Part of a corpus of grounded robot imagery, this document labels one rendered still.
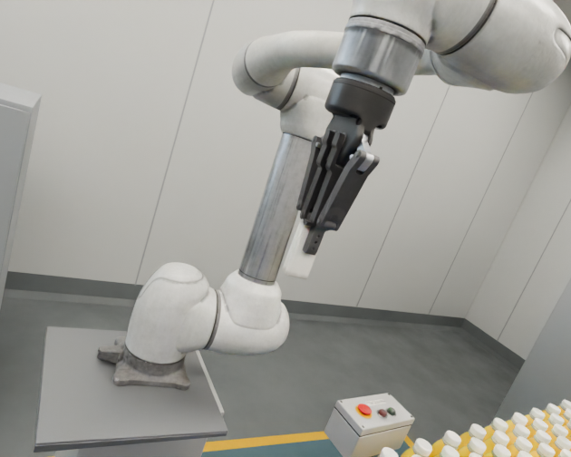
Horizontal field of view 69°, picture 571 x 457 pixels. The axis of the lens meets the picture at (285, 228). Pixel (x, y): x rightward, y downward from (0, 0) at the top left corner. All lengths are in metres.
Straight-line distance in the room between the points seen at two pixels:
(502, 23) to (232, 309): 0.80
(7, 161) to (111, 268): 1.73
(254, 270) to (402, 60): 0.70
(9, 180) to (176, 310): 1.05
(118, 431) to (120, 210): 2.40
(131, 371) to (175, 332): 0.14
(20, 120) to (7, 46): 1.30
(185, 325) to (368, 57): 0.75
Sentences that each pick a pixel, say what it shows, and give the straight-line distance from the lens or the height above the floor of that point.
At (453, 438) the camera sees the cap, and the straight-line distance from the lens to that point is 1.25.
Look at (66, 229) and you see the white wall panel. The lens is 3.28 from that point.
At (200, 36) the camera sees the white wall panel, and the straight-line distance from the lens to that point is 3.15.
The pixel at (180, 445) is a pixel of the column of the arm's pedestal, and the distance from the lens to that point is 1.16.
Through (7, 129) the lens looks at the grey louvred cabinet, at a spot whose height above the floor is 1.35.
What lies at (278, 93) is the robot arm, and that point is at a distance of 0.98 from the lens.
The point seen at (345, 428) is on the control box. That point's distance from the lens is 1.13.
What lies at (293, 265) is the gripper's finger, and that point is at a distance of 0.50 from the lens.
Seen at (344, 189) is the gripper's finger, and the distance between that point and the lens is 0.45.
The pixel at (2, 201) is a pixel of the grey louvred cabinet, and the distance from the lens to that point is 1.89.
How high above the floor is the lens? 1.69
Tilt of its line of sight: 13 degrees down
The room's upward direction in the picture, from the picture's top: 20 degrees clockwise
